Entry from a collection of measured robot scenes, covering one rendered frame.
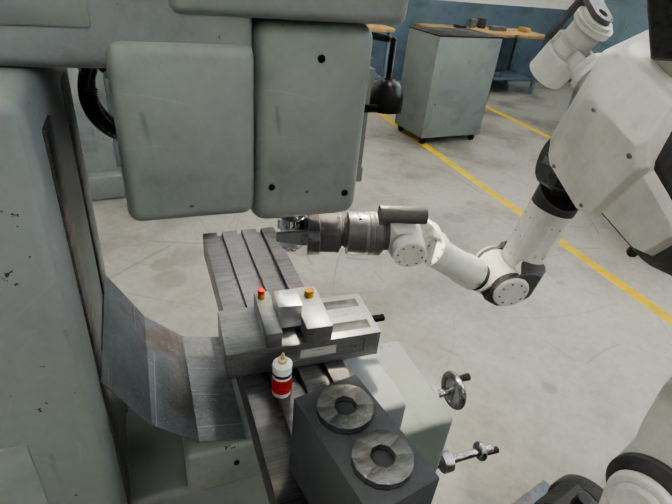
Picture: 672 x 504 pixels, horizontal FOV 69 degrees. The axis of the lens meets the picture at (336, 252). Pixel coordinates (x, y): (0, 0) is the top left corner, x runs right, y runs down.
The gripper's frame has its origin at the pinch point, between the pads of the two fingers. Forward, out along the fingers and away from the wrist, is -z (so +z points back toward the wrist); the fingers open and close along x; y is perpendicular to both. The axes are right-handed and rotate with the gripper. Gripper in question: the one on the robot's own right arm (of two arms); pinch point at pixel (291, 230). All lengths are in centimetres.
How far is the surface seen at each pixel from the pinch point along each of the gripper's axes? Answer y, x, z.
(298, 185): -14.4, 10.3, 0.9
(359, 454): 11.9, 42.2, 10.9
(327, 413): 11.9, 35.2, 6.6
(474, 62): 39, -438, 178
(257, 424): 31.6, 21.5, -5.2
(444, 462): 72, 1, 45
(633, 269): 126, -189, 238
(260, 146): -21.3, 11.7, -5.2
